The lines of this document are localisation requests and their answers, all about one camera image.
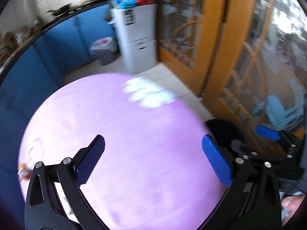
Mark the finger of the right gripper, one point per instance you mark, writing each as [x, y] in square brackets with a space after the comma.
[268, 133]

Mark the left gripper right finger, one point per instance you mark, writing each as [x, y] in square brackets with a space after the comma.
[217, 161]

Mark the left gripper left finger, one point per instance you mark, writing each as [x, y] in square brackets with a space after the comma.
[86, 160]

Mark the blue kitchen cabinets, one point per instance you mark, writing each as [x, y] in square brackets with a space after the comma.
[32, 76]

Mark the person's right hand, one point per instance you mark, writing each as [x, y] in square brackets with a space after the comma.
[291, 203]

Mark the yellow candy wrapper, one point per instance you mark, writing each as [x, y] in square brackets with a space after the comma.
[24, 173]

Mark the pink round tablecloth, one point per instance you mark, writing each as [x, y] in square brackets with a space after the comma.
[153, 173]

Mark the wooden glass door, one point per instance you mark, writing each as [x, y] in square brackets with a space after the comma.
[246, 59]

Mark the grey bin with bag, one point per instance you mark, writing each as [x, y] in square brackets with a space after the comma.
[105, 49]

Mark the white tall storage cabinet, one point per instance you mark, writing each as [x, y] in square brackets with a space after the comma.
[136, 33]

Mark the black frying pan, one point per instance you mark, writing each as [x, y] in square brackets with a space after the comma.
[61, 10]

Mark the blue plastic package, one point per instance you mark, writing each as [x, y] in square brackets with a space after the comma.
[124, 4]

